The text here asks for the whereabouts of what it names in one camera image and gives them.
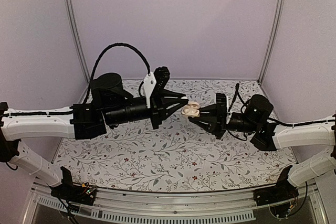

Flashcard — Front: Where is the aluminium front rail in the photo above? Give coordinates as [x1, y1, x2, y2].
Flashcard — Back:
[23, 179, 331, 223]

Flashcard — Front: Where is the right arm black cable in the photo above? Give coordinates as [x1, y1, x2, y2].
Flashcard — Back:
[228, 82, 249, 112]

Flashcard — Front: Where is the aluminium corner post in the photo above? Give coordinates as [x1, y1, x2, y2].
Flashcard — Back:
[257, 0, 285, 86]
[64, 0, 90, 83]

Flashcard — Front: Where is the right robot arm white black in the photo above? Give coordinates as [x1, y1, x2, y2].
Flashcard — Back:
[183, 93, 335, 201]

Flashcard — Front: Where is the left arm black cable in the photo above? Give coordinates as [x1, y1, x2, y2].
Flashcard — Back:
[88, 42, 152, 99]

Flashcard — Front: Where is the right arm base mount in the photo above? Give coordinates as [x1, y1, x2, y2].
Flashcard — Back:
[253, 165, 299, 206]

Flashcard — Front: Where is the white charging case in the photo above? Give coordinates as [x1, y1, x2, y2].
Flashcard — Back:
[181, 101, 201, 118]

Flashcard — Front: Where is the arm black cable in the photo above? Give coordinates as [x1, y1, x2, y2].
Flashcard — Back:
[228, 82, 249, 112]
[88, 42, 152, 99]

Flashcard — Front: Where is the right aluminium corner post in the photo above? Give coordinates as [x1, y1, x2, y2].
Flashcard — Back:
[257, 0, 285, 86]

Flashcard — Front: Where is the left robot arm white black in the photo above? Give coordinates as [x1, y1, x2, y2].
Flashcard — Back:
[1, 72, 188, 200]

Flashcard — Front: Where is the left aluminium corner post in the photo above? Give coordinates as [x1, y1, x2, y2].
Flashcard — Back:
[64, 0, 90, 83]

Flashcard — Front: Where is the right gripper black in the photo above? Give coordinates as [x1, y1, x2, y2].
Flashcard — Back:
[189, 104, 258, 140]

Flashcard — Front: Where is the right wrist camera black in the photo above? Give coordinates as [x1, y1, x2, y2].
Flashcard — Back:
[215, 93, 228, 120]

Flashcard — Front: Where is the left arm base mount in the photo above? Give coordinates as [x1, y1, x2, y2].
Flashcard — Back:
[50, 166, 97, 206]

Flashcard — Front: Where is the floral patterned table mat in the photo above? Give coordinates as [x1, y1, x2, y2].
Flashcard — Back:
[54, 79, 297, 192]

